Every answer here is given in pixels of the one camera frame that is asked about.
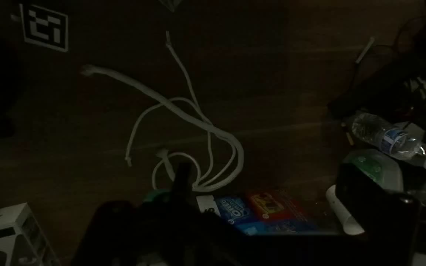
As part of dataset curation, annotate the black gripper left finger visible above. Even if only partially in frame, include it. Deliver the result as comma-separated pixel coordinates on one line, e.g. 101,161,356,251
168,160,200,219

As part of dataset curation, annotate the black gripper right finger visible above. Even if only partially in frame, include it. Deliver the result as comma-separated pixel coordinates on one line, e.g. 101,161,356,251
338,163,424,266

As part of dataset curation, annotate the thick white braided rope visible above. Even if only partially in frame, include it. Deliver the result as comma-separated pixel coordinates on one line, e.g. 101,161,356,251
79,64,248,195

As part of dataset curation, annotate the blue snack pack box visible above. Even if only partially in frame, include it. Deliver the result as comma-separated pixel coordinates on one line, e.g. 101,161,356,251
197,191,345,239

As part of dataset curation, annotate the small white cardboard box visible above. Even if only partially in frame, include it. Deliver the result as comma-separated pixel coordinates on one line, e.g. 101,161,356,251
0,201,63,266

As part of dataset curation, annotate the green spray bottle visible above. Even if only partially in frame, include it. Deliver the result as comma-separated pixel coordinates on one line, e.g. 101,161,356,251
344,146,406,195

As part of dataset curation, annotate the clear plastic water bottle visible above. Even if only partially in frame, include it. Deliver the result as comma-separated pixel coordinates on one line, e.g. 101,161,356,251
350,111,426,174

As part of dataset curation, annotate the white marker pen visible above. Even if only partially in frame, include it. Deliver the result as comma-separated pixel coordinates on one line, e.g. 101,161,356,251
354,34,379,67

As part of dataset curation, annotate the black white fiducial marker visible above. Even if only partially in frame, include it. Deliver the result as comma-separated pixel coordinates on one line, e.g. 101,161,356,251
18,2,72,53

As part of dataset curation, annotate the black cable bundle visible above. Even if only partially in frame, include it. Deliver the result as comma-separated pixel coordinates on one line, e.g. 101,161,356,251
328,13,426,130

